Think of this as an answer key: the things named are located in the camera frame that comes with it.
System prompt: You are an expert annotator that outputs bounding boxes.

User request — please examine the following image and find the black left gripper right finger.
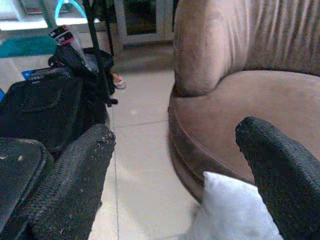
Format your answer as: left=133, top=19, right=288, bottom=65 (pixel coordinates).
left=235, top=116, right=320, bottom=240

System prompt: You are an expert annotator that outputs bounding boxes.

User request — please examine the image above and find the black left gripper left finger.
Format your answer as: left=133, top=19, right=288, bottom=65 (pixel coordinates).
left=4, top=123, right=117, bottom=240

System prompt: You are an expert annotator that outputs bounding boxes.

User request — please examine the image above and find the grey square pillow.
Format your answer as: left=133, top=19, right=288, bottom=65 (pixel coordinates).
left=184, top=171, right=285, bottom=240

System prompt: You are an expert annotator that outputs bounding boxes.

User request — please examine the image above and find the brown velvet round sofa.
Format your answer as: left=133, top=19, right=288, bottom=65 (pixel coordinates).
left=167, top=0, right=320, bottom=205

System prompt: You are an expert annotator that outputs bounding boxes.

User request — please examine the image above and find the black flat case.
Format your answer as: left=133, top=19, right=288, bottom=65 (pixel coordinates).
left=0, top=136, right=55, bottom=227

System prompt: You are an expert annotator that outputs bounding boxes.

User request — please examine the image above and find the black backpack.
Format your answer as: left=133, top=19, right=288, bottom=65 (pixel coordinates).
left=0, top=46, right=118, bottom=156

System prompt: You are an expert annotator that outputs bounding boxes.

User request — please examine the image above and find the orange white shoe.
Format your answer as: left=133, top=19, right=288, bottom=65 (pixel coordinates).
left=112, top=73, right=127, bottom=90

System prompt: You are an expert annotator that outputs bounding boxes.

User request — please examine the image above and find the dark blue printed box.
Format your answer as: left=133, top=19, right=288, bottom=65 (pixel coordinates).
left=21, top=67, right=51, bottom=82

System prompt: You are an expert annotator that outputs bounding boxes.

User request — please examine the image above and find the teal mat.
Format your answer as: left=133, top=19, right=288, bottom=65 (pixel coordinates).
left=0, top=37, right=59, bottom=59

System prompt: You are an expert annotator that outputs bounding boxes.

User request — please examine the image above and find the pink black striped bottle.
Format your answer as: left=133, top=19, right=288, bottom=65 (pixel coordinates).
left=48, top=24, right=86, bottom=68

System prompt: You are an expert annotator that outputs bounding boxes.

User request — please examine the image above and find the white framed glass cabinet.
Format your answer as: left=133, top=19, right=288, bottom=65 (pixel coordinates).
left=113, top=0, right=176, bottom=48

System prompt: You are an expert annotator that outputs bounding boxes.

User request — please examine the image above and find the light blue curved frame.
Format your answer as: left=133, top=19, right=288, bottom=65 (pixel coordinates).
left=54, top=0, right=85, bottom=26

